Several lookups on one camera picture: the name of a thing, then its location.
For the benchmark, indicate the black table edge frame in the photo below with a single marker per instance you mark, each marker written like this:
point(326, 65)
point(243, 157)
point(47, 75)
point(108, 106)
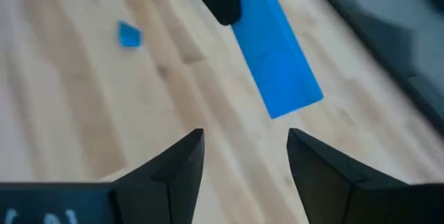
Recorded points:
point(428, 95)

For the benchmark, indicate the blue triangle block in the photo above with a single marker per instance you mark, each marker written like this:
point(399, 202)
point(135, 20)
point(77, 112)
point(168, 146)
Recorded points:
point(129, 36)

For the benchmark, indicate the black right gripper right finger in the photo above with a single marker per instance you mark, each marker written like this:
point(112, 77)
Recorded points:
point(347, 199)

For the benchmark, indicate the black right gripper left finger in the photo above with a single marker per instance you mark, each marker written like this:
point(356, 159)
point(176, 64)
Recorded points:
point(156, 196)

